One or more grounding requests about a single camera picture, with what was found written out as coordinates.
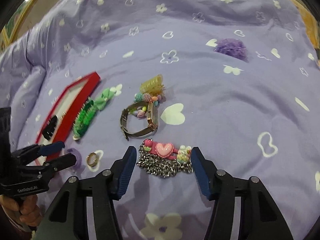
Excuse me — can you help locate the red shallow tray box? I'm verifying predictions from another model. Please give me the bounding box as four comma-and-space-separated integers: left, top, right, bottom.
35, 71, 102, 166

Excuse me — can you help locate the black velvet scrunchie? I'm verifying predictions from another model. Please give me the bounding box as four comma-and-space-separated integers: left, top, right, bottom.
42, 115, 57, 140

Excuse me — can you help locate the purple floral duvet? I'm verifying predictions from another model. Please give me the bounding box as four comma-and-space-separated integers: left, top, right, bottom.
1, 0, 319, 239

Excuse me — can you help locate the yellow translucent claw clip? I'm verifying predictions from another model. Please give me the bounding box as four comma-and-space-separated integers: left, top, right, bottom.
139, 74, 164, 95

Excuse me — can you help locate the colourful bead bracelet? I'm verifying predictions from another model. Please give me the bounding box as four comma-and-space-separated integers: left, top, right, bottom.
132, 92, 166, 119

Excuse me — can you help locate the light green bow hair tie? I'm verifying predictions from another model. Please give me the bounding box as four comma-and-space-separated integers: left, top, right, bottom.
94, 87, 117, 111

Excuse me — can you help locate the pink heart hair clip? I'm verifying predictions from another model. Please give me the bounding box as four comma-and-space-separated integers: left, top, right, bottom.
142, 139, 192, 164

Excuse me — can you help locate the peach blanket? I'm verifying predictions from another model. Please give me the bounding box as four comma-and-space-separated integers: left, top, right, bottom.
290, 0, 319, 65

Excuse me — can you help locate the purple mesh scrunchie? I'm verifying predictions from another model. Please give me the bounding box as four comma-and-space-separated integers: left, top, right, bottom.
214, 38, 247, 61

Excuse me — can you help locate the rose gold wristwatch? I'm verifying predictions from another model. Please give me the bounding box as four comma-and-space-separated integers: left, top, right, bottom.
120, 102, 159, 141

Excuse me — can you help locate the gold ring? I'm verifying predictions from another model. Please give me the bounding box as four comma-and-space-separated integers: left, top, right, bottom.
86, 152, 99, 168

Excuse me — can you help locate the silver chain necklace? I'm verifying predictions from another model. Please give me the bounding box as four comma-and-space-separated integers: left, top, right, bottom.
137, 143, 194, 178

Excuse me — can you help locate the left hand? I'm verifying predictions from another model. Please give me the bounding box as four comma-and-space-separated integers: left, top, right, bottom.
1, 195, 42, 226

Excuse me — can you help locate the gold framed painting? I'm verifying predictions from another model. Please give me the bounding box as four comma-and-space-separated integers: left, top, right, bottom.
0, 0, 54, 53

